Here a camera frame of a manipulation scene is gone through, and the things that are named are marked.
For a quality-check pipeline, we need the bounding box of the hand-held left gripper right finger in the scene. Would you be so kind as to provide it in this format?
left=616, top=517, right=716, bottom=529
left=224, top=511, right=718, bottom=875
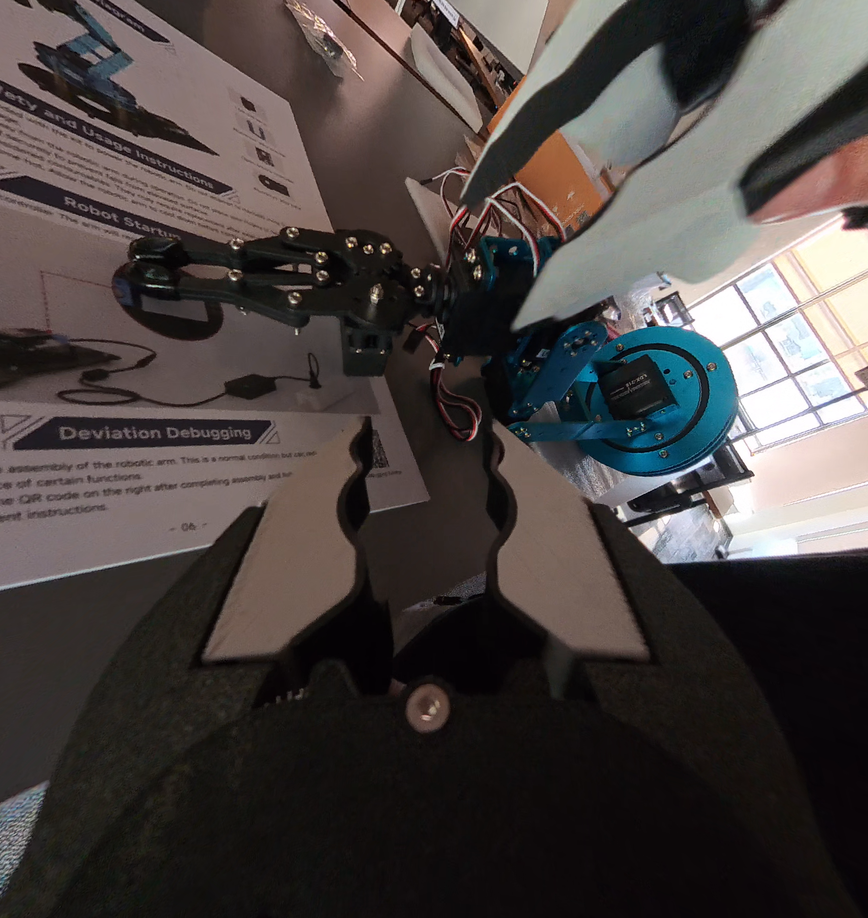
left=480, top=422, right=651, bottom=697

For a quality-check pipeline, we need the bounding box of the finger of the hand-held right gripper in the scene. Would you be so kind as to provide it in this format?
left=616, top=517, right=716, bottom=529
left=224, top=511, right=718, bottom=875
left=509, top=0, right=868, bottom=332
left=459, top=0, right=700, bottom=210

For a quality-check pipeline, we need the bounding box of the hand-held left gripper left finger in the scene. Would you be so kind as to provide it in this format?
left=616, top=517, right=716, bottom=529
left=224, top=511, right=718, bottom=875
left=201, top=418, right=393, bottom=695

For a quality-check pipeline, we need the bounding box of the teal blue object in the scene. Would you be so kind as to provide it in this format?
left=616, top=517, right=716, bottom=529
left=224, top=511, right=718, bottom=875
left=111, top=228, right=738, bottom=480

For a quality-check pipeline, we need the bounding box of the person's right hand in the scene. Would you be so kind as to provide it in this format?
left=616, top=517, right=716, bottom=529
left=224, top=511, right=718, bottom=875
left=755, top=136, right=868, bottom=225

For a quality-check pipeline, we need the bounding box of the orange cardboard box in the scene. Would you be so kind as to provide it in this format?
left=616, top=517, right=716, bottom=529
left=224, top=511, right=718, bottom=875
left=486, top=77, right=618, bottom=234

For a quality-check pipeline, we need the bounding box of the multi-pane window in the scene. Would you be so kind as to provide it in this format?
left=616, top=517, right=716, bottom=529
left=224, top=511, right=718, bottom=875
left=681, top=215, right=868, bottom=454

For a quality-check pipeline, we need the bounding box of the person's black clothed torso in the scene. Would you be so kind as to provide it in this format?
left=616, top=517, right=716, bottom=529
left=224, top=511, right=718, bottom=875
left=663, top=547, right=868, bottom=918

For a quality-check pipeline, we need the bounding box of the instruction manual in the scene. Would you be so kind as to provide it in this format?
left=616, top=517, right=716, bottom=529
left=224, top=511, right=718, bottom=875
left=0, top=0, right=433, bottom=598

